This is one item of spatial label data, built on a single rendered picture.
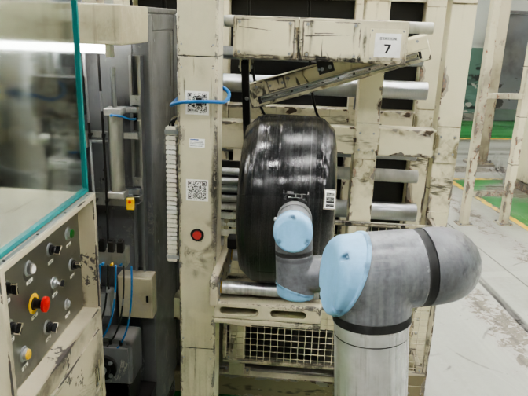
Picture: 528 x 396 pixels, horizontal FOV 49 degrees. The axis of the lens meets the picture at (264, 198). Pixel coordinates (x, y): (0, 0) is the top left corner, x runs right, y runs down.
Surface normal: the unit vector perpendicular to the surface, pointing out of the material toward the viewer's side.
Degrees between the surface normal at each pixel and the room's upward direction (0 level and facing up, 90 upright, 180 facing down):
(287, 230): 78
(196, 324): 90
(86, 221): 90
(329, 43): 90
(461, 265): 69
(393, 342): 84
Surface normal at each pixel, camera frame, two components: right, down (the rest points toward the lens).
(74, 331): 0.04, -0.95
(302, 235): -0.08, 0.09
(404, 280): 0.17, 0.12
